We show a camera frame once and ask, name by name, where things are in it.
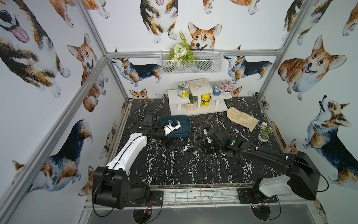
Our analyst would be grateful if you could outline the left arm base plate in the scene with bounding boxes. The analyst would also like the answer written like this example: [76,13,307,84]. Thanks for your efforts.
[125,190,164,207]

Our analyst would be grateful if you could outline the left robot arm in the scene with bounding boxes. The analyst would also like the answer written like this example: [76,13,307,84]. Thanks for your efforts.
[92,113,167,209]

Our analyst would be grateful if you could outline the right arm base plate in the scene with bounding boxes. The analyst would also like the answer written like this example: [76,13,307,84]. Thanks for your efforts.
[237,188,278,204]

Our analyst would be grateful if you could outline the artificial green white flowers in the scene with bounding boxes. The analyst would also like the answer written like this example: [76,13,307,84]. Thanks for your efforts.
[167,31,197,66]

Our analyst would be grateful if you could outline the yellow can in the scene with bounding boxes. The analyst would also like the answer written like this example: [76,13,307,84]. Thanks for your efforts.
[200,93,211,106]

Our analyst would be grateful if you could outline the white wire wall basket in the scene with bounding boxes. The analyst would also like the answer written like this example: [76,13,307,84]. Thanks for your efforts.
[160,49,223,74]

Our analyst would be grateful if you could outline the beige work glove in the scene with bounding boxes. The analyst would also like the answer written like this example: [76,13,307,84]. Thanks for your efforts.
[227,107,259,132]

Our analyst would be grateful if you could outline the pink flower pot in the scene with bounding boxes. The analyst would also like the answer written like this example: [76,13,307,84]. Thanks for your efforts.
[220,80,235,98]

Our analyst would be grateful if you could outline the teal plastic storage box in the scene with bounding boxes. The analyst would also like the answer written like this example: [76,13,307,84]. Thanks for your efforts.
[157,115,191,138]

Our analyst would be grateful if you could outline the black hex nut cluster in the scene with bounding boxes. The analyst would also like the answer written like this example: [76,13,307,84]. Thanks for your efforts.
[183,138,201,157]

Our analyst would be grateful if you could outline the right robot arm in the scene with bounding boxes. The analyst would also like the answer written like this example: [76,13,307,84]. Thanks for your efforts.
[204,127,321,201]

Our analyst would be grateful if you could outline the green label tin can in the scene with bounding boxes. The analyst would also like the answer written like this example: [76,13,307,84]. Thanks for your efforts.
[178,82,189,99]

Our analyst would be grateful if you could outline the woven pot green plant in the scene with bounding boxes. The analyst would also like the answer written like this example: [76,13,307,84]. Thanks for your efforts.
[185,94,198,111]

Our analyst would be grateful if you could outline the small potted white flower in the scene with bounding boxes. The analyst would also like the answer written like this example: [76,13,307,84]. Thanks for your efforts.
[258,122,273,142]

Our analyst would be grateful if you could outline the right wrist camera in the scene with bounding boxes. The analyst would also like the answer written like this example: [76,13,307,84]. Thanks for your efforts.
[203,126,213,143]

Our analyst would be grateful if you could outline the white tiered display shelf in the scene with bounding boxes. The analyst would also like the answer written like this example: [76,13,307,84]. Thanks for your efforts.
[168,78,232,116]

